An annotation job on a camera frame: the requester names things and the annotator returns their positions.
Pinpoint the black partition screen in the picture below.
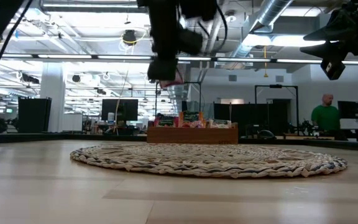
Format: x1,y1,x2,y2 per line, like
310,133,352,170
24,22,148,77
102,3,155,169
213,98,291,131

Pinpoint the white square column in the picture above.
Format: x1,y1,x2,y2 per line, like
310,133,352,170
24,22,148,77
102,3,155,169
40,63,67,134

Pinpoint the orange tea bag packet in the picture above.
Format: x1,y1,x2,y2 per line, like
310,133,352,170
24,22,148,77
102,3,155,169
178,111,205,129

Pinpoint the black round ceiling device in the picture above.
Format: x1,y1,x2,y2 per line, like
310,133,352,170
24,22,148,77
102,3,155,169
122,29,138,47

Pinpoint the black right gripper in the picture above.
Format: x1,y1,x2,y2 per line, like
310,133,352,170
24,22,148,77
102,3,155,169
300,0,358,81

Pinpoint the round woven placemat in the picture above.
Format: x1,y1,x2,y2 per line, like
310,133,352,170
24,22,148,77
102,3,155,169
70,142,349,179

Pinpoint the yellow hanging cord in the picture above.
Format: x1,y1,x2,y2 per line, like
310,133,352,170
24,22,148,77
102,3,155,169
262,45,269,78

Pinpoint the black computer monitor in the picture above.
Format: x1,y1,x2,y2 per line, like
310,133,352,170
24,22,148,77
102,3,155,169
101,98,139,122
337,100,358,119

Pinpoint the beige tea bag packet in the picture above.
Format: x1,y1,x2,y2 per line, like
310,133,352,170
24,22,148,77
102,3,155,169
206,118,233,129

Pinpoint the person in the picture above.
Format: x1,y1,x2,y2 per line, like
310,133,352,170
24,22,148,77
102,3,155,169
310,93,348,141

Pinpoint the long ceiling light strip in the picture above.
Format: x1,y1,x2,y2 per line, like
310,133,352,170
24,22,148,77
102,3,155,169
0,53,358,65

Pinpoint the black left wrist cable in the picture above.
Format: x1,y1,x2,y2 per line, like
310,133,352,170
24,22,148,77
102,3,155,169
197,2,229,54

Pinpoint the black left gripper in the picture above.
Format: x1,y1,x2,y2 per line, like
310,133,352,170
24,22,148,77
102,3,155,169
147,12,180,82

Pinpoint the black frame stand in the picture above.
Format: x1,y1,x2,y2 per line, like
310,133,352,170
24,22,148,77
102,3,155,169
155,80,203,125
254,83,300,128

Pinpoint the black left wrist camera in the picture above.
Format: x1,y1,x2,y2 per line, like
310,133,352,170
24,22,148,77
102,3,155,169
178,28,204,56

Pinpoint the wooden compartment tray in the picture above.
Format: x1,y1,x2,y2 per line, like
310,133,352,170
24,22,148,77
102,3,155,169
147,122,239,145

